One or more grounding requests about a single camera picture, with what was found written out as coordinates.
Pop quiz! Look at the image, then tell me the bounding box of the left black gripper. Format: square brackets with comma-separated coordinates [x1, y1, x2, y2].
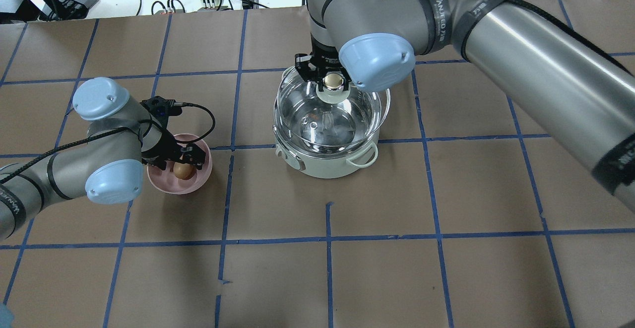
[140, 97, 208, 171]

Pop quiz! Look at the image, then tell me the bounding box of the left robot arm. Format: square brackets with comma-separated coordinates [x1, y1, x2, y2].
[0, 77, 213, 240]

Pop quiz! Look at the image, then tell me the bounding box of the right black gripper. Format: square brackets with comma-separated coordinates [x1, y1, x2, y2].
[294, 40, 348, 82]

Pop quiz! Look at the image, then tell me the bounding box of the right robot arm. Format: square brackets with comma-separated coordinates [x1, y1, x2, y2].
[295, 0, 635, 210]

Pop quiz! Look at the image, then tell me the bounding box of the glass pot lid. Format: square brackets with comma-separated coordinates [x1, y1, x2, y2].
[274, 66, 391, 152]

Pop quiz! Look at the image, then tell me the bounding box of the brown egg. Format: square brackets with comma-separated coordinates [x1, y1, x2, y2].
[173, 162, 197, 180]

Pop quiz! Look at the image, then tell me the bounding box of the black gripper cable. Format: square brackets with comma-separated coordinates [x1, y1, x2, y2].
[0, 101, 217, 186]

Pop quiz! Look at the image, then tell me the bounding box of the pink bowl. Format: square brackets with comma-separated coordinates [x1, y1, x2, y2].
[146, 139, 213, 195]

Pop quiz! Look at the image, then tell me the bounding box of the pale green steel pot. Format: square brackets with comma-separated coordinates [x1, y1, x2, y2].
[273, 66, 391, 179]

